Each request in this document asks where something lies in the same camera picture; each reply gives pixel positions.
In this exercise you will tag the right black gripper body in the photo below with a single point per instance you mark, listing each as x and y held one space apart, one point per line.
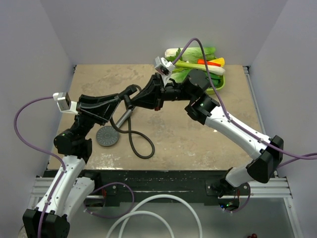
171 92

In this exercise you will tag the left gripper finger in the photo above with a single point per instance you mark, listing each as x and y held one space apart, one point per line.
111 100
99 115

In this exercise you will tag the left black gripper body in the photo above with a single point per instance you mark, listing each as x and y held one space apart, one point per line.
79 107

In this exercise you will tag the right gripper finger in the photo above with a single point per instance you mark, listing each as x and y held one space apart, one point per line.
147 102
151 87

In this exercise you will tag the grey shower head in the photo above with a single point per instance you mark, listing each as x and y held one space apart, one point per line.
107 136

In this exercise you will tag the black T-shaped fitting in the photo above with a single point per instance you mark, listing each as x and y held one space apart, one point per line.
128 103

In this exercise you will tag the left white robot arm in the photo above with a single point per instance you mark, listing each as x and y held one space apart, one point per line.
51 217

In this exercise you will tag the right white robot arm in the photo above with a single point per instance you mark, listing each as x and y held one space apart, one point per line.
264 151

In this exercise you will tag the napa cabbage in front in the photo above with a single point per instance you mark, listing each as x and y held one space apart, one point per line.
179 76

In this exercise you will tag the napa cabbage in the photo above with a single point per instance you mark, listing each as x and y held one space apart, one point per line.
192 54
179 76

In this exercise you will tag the napa cabbage at back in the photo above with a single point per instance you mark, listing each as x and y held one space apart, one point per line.
192 54

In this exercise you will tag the orange carrot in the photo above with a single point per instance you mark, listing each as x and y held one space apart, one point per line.
201 61

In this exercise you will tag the green celery stalk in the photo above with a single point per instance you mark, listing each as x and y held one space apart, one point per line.
212 69

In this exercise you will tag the dark green leafy vegetable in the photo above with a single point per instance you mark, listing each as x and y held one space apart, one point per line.
216 79

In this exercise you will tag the green vegetable tray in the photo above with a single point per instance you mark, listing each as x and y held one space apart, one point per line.
210 90

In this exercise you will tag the yellow pepper piece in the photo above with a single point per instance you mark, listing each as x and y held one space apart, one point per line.
218 62

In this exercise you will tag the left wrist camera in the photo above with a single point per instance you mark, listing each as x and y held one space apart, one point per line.
64 103

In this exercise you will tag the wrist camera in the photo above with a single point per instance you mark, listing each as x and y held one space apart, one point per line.
64 103
165 68

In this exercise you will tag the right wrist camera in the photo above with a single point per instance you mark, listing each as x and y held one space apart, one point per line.
165 68

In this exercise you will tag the black mounting base plate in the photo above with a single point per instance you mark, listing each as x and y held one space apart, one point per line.
192 186

